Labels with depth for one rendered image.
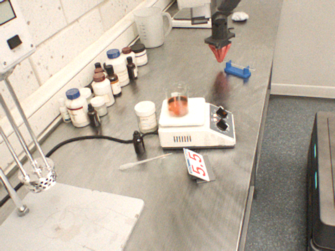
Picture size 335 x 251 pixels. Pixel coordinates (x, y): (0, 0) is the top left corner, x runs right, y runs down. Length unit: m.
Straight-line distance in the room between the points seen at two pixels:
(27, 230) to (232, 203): 0.46
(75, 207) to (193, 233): 0.28
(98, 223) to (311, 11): 1.88
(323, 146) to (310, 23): 1.00
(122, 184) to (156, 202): 0.11
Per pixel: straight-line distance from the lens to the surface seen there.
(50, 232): 0.77
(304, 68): 2.42
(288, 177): 1.86
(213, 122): 0.86
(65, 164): 0.93
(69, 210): 0.79
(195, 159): 0.81
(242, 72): 1.20
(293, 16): 2.28
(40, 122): 1.05
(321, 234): 1.29
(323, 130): 1.61
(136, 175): 0.82
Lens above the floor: 1.33
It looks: 37 degrees down
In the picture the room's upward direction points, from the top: 8 degrees counter-clockwise
